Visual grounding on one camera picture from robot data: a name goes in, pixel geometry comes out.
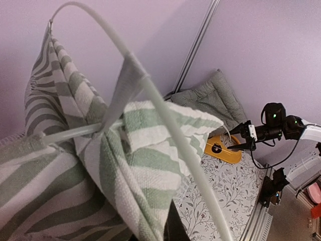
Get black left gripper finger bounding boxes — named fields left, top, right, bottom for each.
left=164, top=201, right=190, bottom=241

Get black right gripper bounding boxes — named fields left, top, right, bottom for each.
left=228, top=102, right=304, bottom=151

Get green striped pet tent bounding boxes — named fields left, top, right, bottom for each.
left=0, top=20, right=224, bottom=241

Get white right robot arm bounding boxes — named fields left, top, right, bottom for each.
left=229, top=102, right=320, bottom=207

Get yellow double pet bowl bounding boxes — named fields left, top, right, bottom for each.
left=204, top=135, right=242, bottom=164

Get green checked cushion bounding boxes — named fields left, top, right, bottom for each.
left=170, top=69, right=247, bottom=130

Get floral table mat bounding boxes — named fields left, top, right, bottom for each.
left=174, top=153, right=265, bottom=240

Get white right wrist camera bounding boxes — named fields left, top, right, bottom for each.
left=248, top=125, right=258, bottom=142

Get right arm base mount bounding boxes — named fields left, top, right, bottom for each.
left=259, top=168, right=289, bottom=208

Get aluminium frame post right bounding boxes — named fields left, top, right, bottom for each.
left=170, top=0, right=220, bottom=94

